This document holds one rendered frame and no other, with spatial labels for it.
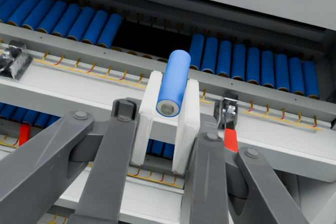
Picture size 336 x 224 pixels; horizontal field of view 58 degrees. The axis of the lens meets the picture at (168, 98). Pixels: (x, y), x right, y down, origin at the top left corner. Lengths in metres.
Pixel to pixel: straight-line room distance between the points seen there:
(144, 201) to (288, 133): 0.24
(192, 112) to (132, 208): 0.36
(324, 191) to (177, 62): 0.31
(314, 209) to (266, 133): 0.15
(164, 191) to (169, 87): 0.32
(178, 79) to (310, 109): 0.23
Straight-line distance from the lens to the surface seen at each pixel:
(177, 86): 0.22
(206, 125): 0.16
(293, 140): 0.40
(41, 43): 0.41
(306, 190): 0.52
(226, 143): 0.31
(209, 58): 0.41
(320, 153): 0.41
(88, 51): 0.39
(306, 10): 0.32
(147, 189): 0.51
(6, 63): 0.40
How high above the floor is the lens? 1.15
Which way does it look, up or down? 33 degrees down
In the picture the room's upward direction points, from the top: 14 degrees clockwise
